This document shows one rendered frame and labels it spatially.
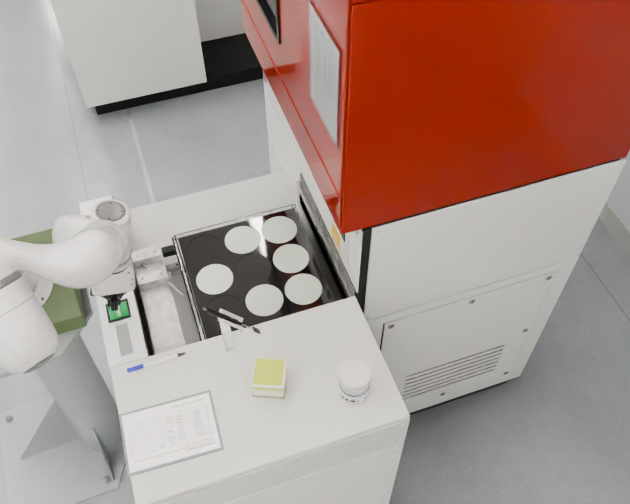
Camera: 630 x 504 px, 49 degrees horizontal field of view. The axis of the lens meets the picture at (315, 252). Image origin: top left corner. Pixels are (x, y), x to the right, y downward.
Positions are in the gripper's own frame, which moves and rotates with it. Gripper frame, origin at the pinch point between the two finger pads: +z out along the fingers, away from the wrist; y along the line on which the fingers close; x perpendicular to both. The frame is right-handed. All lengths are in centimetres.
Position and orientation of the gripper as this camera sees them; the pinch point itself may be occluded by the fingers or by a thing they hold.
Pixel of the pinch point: (113, 301)
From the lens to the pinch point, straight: 177.5
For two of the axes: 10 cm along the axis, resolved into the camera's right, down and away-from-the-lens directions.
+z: -1.9, 6.6, 7.3
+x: 3.3, 7.4, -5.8
